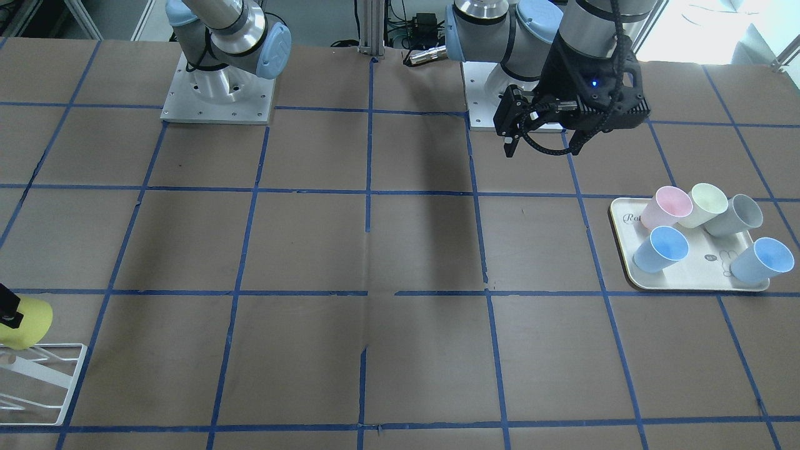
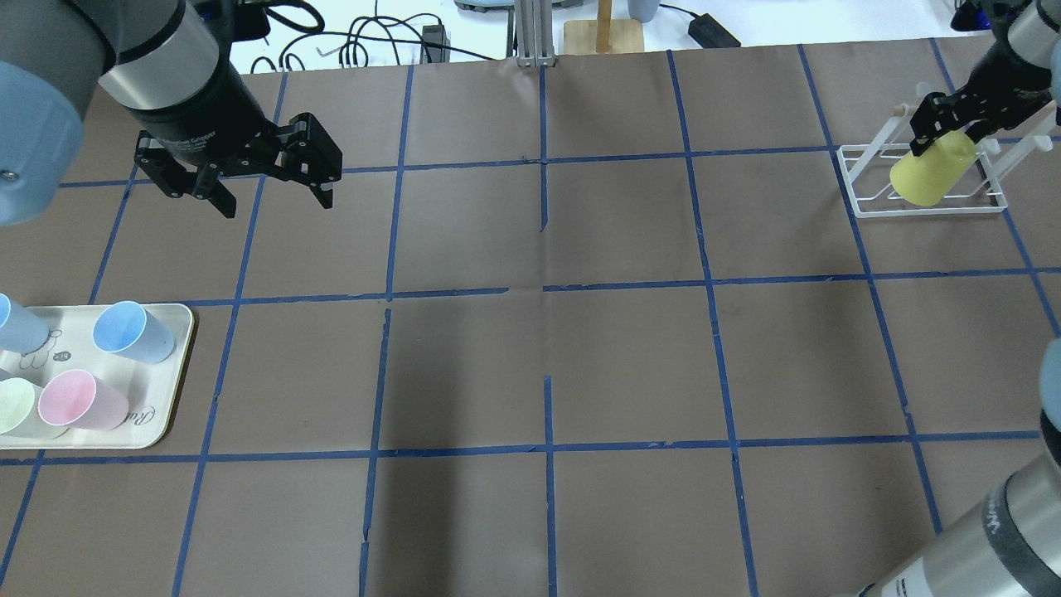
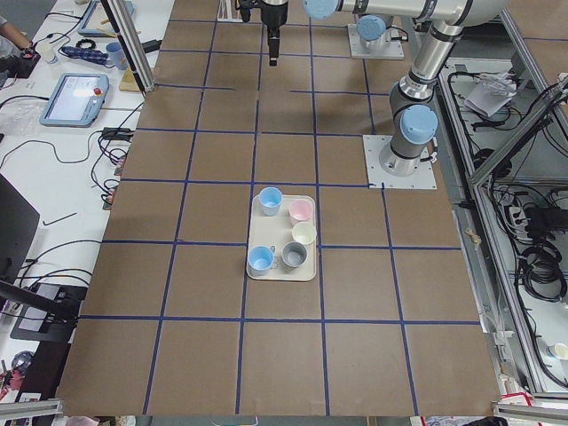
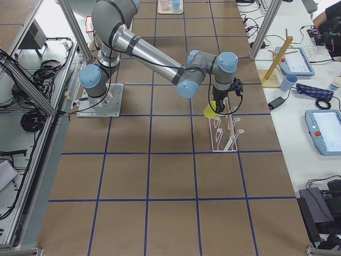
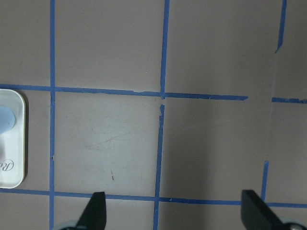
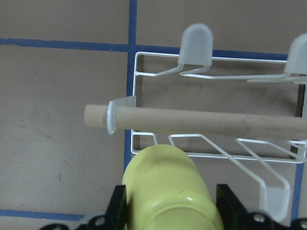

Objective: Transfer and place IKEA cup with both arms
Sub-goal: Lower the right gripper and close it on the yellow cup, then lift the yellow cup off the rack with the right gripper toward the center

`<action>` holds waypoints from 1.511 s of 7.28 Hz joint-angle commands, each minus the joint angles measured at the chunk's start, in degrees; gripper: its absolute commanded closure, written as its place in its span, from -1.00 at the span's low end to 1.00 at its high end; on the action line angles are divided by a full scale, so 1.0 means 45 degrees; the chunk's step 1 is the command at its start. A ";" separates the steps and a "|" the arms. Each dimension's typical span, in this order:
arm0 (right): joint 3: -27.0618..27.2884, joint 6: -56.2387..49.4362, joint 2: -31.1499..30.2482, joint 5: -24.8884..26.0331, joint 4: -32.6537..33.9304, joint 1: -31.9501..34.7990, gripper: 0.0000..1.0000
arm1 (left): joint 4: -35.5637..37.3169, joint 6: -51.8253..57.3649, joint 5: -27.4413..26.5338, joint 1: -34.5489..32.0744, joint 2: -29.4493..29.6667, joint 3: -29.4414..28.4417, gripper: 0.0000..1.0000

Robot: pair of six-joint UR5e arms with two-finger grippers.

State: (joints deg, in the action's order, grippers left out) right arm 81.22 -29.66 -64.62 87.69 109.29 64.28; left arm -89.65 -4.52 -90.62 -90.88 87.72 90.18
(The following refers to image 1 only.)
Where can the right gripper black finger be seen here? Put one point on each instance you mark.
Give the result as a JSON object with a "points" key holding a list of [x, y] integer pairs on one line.
{"points": [[11, 316]]}

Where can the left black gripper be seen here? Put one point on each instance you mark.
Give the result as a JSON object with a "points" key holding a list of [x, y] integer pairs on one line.
{"points": [[558, 74]]}

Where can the yellow plastic cup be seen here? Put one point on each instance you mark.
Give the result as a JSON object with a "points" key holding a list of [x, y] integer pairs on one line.
{"points": [[36, 321]]}

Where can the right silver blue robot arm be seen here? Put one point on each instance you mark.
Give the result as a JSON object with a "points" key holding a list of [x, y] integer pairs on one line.
{"points": [[233, 52]]}

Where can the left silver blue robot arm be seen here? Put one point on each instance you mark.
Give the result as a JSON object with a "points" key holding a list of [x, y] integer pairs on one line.
{"points": [[519, 35]]}

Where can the pink plastic cup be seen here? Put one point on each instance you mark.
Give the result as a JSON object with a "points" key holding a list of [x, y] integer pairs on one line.
{"points": [[668, 206]]}

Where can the cream plastic cup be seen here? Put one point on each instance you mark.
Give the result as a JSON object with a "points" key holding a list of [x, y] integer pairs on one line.
{"points": [[708, 202]]}

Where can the light blue cup near pink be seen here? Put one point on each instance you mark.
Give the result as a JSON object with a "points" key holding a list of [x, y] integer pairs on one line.
{"points": [[664, 247]]}

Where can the grey plastic cup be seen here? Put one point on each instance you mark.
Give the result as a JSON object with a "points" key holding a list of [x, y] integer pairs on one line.
{"points": [[742, 214]]}

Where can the cream serving tray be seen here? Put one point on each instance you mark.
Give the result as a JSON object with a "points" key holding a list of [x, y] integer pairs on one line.
{"points": [[705, 268]]}

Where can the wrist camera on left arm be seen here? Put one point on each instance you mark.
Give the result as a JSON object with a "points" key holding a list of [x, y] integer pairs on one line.
{"points": [[514, 108]]}

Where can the white wire cup rack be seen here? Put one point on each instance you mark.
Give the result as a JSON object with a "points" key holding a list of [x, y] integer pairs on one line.
{"points": [[39, 383]]}

